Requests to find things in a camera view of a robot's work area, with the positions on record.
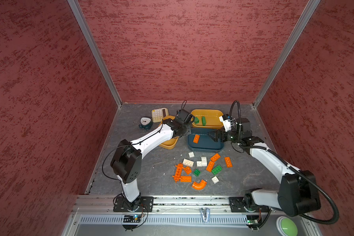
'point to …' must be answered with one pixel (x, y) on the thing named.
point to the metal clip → (205, 213)
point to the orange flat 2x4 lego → (186, 179)
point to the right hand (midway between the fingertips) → (212, 134)
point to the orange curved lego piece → (199, 186)
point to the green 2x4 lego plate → (203, 121)
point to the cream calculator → (158, 114)
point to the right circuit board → (252, 219)
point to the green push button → (288, 227)
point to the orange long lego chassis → (177, 177)
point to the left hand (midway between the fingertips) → (186, 132)
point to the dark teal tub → (200, 140)
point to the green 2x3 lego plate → (217, 169)
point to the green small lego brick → (196, 120)
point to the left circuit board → (132, 219)
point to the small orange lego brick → (188, 170)
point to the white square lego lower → (215, 180)
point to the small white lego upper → (191, 154)
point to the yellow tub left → (171, 144)
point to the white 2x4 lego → (188, 162)
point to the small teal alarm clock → (146, 123)
